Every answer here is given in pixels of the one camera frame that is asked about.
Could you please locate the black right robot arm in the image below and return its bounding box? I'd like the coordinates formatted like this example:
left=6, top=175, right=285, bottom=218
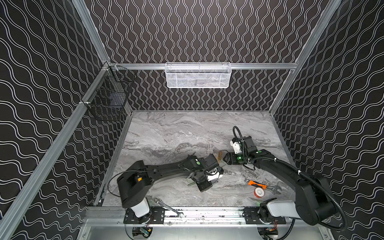
left=224, top=137, right=348, bottom=232

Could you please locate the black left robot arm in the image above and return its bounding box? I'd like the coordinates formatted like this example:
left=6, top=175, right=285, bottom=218
left=117, top=154, right=224, bottom=218

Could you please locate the red white tape roll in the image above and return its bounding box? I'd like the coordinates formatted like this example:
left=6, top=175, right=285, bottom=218
left=254, top=188, right=265, bottom=198

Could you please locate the silver wrench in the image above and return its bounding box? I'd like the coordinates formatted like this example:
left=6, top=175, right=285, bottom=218
left=154, top=198, right=185, bottom=218

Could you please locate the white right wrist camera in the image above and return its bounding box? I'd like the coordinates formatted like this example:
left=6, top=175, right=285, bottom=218
left=230, top=138, right=244, bottom=155

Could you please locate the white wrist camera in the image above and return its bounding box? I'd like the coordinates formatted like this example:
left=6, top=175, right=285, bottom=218
left=230, top=138, right=244, bottom=155
left=207, top=167, right=224, bottom=184

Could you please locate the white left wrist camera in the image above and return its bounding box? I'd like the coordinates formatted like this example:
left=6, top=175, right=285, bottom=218
left=207, top=167, right=224, bottom=184

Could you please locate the orange handled utility knife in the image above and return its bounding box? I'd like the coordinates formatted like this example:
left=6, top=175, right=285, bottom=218
left=246, top=180, right=267, bottom=190

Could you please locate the white wire mesh basket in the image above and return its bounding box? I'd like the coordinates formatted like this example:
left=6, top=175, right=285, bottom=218
left=165, top=62, right=232, bottom=89

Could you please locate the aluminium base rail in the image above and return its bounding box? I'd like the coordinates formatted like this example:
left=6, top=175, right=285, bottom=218
left=86, top=206, right=325, bottom=227

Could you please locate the black wire basket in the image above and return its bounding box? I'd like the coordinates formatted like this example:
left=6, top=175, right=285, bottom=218
left=85, top=63, right=137, bottom=122

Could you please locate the aluminium corner frame post right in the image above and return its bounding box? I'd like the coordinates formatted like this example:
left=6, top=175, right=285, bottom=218
left=269, top=0, right=342, bottom=116

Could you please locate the aluminium corner frame post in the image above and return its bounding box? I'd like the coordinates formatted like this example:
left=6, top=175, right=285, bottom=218
left=269, top=0, right=342, bottom=116
left=73, top=0, right=110, bottom=63

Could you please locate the aluminium corner frame post left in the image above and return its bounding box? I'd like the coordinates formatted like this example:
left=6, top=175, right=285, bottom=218
left=73, top=0, right=110, bottom=63

